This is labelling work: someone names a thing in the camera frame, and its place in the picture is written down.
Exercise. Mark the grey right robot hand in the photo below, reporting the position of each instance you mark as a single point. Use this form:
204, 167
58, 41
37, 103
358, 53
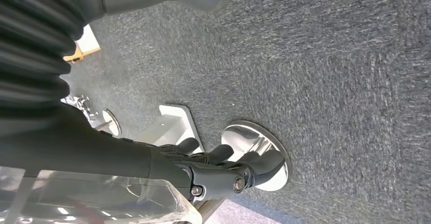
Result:
84, 155

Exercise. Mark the chrome stool base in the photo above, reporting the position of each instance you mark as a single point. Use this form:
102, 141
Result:
111, 123

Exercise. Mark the grey kiosk stand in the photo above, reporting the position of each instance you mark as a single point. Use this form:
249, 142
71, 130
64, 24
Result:
168, 125

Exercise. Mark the beige desk leg panel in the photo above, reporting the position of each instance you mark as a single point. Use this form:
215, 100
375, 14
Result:
86, 44

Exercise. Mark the chrome stanchion base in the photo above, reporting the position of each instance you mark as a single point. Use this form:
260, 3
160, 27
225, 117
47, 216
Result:
249, 138

